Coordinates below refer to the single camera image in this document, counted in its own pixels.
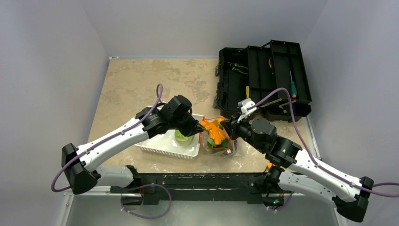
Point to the black base frame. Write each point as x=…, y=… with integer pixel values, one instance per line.
x=252, y=188

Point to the white radish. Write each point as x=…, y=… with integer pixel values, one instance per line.
x=223, y=149

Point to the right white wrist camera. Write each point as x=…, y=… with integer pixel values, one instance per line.
x=246, y=108

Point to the black pliers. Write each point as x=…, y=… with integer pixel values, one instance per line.
x=238, y=68

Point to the yellow handled screwdriver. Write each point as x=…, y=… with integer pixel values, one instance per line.
x=247, y=92

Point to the green handled screwdriver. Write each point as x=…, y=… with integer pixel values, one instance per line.
x=293, y=89

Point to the clear zip top bag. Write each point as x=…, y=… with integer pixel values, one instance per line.
x=204, y=136

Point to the green cabbage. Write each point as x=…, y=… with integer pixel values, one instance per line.
x=183, y=140

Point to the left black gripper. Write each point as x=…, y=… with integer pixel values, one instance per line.
x=193, y=126

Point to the white plastic basket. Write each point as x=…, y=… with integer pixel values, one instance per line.
x=166, y=144

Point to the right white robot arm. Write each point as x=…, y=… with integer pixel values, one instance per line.
x=294, y=170

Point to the black open toolbox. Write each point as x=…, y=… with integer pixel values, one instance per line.
x=287, y=57

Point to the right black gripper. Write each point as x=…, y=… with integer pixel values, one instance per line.
x=229, y=125

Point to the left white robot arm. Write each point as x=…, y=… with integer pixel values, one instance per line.
x=83, y=165

